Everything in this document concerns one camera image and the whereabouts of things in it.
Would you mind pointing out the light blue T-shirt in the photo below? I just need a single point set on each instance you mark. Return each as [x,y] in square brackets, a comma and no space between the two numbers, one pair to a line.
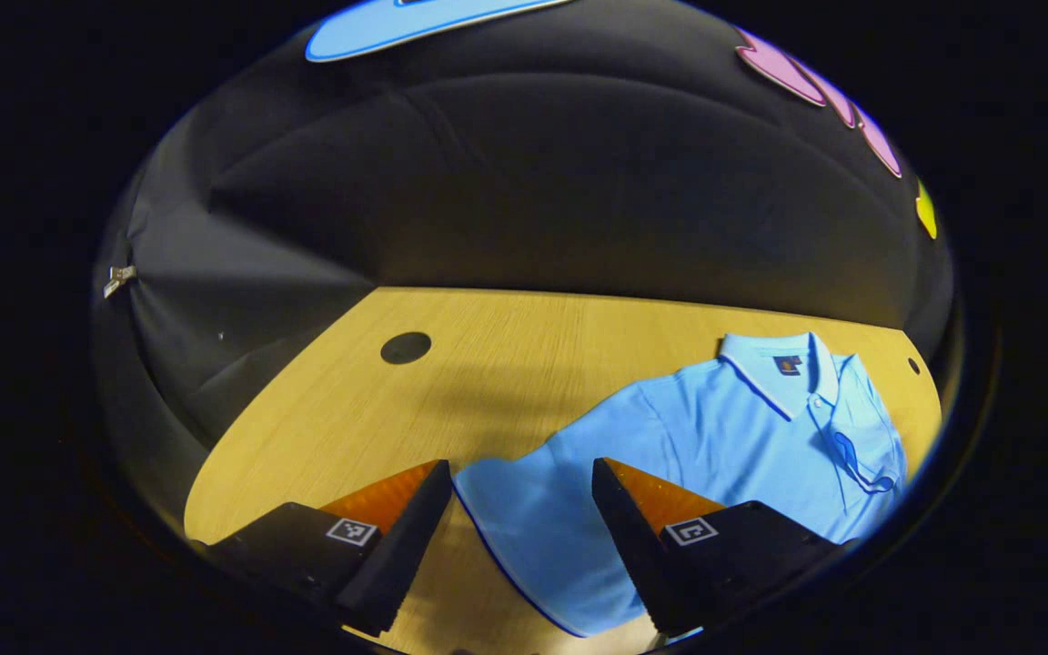
[724,437]

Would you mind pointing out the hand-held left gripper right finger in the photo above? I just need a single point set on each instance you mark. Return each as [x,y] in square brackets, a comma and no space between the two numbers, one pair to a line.
[638,546]

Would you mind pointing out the metal clip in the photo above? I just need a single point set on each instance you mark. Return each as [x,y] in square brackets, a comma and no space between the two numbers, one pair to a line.
[119,279]

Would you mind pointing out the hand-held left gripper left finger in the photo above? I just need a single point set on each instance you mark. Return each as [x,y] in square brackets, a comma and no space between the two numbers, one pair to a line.
[401,555]

